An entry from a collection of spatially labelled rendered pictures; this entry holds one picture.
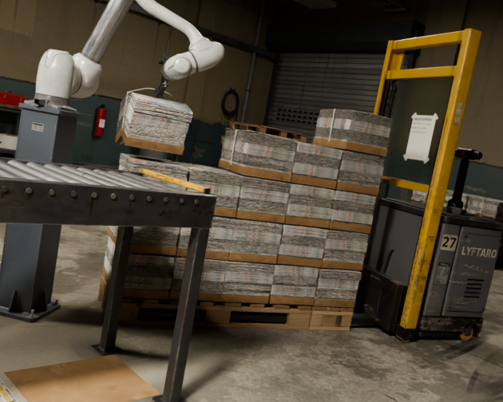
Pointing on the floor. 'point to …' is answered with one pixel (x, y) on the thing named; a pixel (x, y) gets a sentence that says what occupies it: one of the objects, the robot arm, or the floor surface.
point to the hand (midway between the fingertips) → (159, 76)
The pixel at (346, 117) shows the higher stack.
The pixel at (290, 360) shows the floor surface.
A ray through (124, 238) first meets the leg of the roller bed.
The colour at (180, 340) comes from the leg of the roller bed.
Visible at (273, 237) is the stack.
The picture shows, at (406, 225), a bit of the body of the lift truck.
